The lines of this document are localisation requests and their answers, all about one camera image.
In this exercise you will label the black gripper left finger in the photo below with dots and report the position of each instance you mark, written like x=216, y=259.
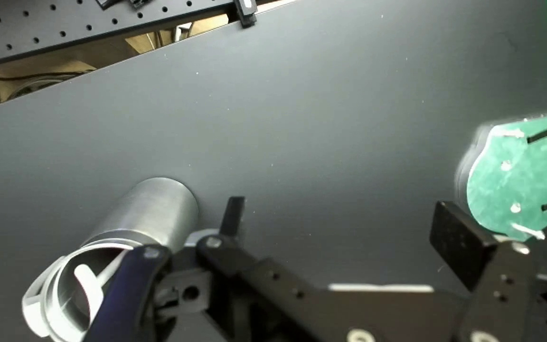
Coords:
x=267, y=286

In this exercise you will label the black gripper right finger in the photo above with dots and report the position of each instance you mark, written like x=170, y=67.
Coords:
x=495, y=286

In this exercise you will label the stainless steel flask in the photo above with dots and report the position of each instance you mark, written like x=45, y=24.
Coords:
x=153, y=210

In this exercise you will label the white bottle brush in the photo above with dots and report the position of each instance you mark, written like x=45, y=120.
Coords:
x=89, y=282

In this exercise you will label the silver bolt on plate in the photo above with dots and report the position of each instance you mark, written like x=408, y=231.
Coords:
x=529, y=231

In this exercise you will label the green metal mounting plate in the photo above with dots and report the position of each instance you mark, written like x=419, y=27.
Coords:
x=531, y=183

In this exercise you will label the small silver screw head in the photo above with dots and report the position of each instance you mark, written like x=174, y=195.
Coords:
x=507, y=166

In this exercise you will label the black perforated breadboard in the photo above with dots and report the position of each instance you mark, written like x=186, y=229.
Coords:
x=34, y=25

